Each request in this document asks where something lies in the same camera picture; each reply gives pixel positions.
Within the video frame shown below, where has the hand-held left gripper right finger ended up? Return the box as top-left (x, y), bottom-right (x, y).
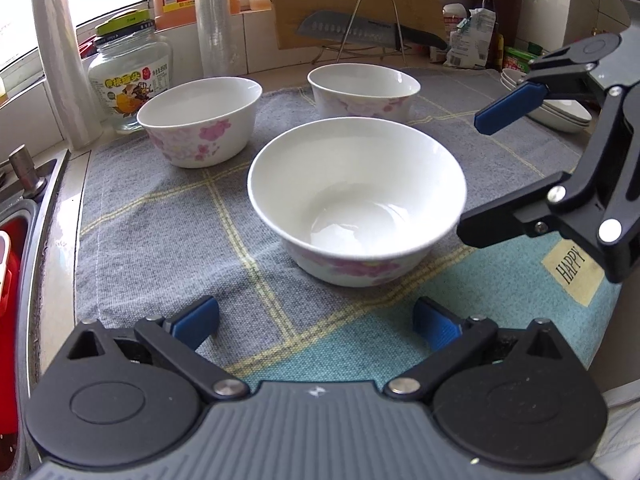
top-left (383, 296), bottom-right (573, 401)

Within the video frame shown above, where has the green lidded jar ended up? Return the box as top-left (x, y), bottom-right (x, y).
top-left (502, 45), bottom-right (548, 73)

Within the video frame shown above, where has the person's light clothing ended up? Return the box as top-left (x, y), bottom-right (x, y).
top-left (590, 385), bottom-right (640, 480)

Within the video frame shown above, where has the white plastic tray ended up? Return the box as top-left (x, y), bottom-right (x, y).
top-left (0, 232), bottom-right (12, 301)

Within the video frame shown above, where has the red wash basin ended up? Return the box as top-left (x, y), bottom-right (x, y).
top-left (0, 230), bottom-right (23, 436)

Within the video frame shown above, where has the white floral bowl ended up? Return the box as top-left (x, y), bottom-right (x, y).
top-left (247, 116), bottom-right (468, 288)
top-left (306, 63), bottom-right (422, 123)
top-left (136, 76), bottom-right (263, 169)

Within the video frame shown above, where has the grey and teal checked mat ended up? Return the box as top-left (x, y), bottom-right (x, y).
top-left (74, 66), bottom-right (618, 396)

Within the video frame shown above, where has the plastic wrap roll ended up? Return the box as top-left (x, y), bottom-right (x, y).
top-left (30, 0), bottom-right (105, 151)
top-left (195, 0), bottom-right (249, 78)

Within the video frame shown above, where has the steel kitchen knife black handle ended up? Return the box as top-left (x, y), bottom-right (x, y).
top-left (295, 10), bottom-right (448, 52)

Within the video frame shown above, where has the red and white bag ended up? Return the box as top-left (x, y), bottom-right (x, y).
top-left (441, 2), bottom-right (468, 28)

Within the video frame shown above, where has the stainless steel sink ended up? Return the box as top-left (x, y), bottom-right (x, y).
top-left (0, 150), bottom-right (71, 480)

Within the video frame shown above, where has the white fruit print plate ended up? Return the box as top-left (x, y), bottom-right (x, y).
top-left (502, 82), bottom-right (591, 134)
top-left (501, 77), bottom-right (592, 128)

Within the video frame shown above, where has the glass jar with green lid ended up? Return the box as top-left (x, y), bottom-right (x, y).
top-left (87, 10), bottom-right (173, 134)

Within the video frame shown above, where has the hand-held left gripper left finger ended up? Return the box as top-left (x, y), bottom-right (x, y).
top-left (67, 296), bottom-right (249, 403)

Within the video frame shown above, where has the white snack bag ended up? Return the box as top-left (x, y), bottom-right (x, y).
top-left (447, 7), bottom-right (501, 68)

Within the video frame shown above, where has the stack of white plates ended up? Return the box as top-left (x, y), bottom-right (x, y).
top-left (500, 67), bottom-right (593, 121)

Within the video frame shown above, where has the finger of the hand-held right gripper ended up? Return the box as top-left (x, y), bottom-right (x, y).
top-left (457, 87), bottom-right (640, 283)
top-left (475, 42), bottom-right (608, 136)

